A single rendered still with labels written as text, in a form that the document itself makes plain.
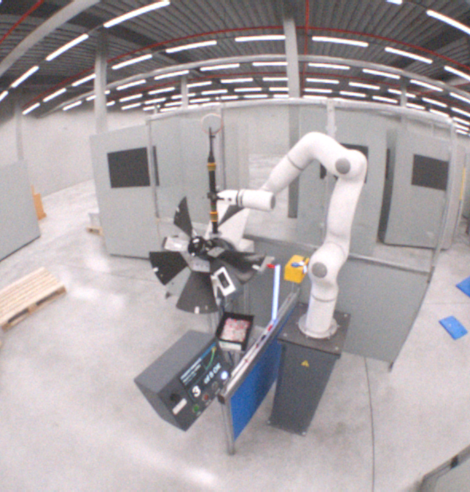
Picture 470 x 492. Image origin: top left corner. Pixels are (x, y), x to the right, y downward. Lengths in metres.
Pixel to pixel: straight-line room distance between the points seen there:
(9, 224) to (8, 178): 1.07
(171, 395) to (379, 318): 1.76
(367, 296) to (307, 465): 1.31
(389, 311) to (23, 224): 6.92
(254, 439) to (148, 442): 0.75
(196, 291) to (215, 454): 1.15
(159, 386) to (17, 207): 6.28
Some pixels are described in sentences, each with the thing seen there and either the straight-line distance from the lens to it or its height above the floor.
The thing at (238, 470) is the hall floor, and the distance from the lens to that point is 1.84.
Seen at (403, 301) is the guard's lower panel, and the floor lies 0.71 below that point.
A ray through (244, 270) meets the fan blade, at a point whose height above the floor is 1.16.
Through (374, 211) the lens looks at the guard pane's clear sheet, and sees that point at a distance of 1.78.
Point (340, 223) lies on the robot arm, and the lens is 0.96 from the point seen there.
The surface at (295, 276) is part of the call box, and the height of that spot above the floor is 1.02.
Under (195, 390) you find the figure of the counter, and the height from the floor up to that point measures 1.17.
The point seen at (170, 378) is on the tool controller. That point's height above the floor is 1.25.
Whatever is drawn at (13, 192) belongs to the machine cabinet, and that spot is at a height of 1.36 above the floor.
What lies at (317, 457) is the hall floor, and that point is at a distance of 1.92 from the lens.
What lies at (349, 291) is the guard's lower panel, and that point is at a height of 0.70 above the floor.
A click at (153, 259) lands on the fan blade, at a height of 1.10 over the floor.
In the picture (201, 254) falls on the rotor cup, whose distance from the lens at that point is 1.35.
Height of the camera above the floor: 1.78
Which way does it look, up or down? 25 degrees down
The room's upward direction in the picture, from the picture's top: 2 degrees counter-clockwise
